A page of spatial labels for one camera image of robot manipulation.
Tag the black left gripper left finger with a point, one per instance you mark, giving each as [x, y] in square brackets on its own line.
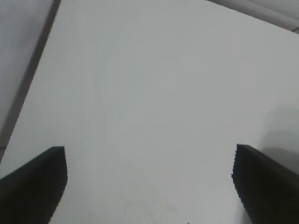
[30, 189]

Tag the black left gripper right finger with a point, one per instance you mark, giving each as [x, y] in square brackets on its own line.
[268, 186]

